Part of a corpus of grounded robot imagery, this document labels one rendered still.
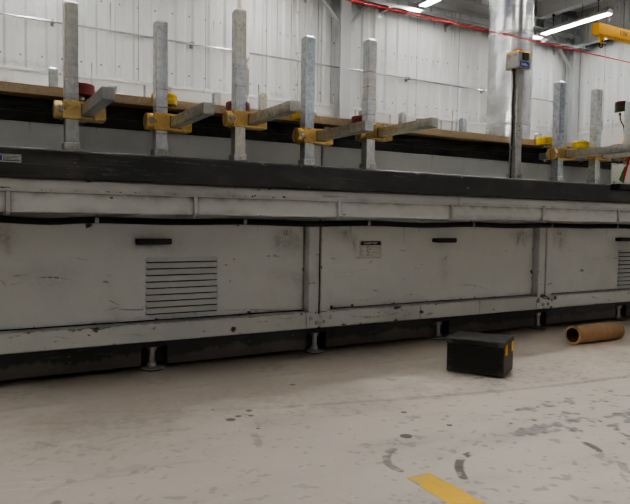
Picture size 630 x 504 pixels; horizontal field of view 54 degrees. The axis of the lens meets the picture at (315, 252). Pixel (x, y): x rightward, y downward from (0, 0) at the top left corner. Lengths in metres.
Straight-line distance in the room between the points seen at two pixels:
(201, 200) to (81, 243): 0.42
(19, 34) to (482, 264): 7.53
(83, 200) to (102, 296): 0.39
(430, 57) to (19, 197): 10.66
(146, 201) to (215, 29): 8.17
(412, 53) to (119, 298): 10.10
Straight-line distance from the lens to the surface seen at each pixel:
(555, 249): 3.30
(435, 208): 2.44
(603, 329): 2.99
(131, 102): 2.08
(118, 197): 1.90
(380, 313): 2.55
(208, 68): 9.82
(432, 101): 11.93
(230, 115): 1.99
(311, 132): 2.11
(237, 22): 2.07
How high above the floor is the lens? 0.52
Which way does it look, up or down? 3 degrees down
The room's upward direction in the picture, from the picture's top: 1 degrees clockwise
